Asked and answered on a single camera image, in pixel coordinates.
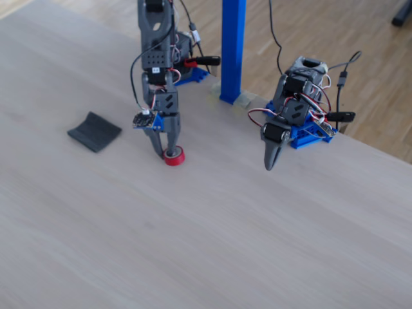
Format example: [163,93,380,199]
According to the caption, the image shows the camera board on blue mount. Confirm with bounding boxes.
[132,110,165,133]

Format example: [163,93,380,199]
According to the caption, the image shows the red tape roll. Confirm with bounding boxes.
[162,145,186,167]

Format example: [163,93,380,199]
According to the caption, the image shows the grey robot arm with camera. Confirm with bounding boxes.
[136,0,196,117]

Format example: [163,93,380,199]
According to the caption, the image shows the camera gripper body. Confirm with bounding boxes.
[160,113,182,136]

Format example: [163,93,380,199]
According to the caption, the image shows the black clamp with red trigger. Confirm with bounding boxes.
[183,55,221,69]

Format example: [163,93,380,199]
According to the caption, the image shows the thin black camera cable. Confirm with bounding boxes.
[129,48,154,114]

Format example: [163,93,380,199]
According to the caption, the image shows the blue vertical post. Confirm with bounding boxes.
[220,0,247,106]

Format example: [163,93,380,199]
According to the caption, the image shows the black chair base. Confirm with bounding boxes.
[391,0,412,28]

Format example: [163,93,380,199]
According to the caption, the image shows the plain gripper body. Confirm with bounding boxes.
[261,121,292,146]

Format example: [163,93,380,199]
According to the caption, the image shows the plain gripper finger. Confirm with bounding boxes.
[273,142,287,170]
[264,141,279,172]

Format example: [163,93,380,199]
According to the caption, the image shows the grey robot arm without camera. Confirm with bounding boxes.
[272,56,332,128]

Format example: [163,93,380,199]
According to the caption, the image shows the camera gripper finger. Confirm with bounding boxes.
[166,132,182,157]
[145,129,165,159]

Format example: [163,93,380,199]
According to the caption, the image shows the grey folded mat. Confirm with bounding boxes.
[66,111,123,154]

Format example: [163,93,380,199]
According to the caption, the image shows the grey cable with black plug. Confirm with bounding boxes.
[326,50,363,131]

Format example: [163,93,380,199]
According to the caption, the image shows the long black power cable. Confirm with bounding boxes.
[268,0,285,77]

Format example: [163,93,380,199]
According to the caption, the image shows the motor controller circuit board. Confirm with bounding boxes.
[316,120,337,137]

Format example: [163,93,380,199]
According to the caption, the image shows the blue base plate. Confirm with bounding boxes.
[173,66,211,88]
[265,100,338,151]

